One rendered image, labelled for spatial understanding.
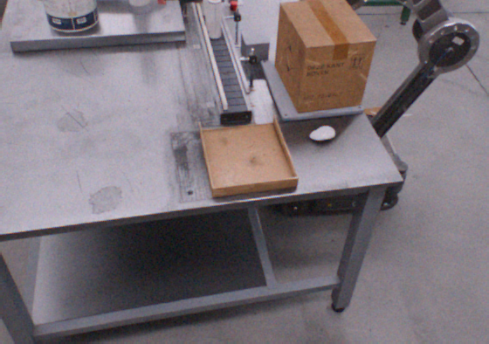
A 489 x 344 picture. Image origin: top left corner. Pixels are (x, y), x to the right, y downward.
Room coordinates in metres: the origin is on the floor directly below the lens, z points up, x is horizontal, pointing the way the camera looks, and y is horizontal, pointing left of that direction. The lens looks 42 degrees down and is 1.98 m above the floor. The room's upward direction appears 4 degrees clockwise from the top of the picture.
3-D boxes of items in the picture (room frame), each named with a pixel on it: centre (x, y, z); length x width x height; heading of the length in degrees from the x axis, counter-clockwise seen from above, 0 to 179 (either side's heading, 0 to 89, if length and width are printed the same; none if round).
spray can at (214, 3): (1.81, 0.19, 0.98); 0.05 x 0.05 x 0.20
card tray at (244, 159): (1.17, 0.02, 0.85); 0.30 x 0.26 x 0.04; 15
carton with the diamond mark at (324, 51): (1.56, -0.22, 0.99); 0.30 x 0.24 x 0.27; 17
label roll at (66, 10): (1.87, 0.77, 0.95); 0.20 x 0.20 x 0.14
